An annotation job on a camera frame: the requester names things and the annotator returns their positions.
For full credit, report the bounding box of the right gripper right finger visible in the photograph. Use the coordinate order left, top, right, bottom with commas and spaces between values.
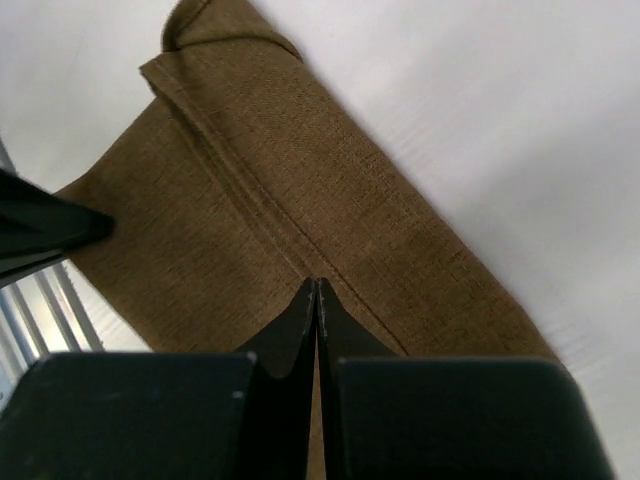
316, 278, 397, 479

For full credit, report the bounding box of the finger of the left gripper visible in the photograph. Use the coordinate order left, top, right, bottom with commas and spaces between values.
1, 170, 115, 278

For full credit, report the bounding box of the brown cloth napkin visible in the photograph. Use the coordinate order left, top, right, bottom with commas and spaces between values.
52, 0, 566, 480

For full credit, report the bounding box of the front aluminium rail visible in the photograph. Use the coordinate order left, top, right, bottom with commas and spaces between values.
1, 147, 104, 405

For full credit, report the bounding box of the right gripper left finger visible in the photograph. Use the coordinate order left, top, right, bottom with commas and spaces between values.
232, 278, 316, 479

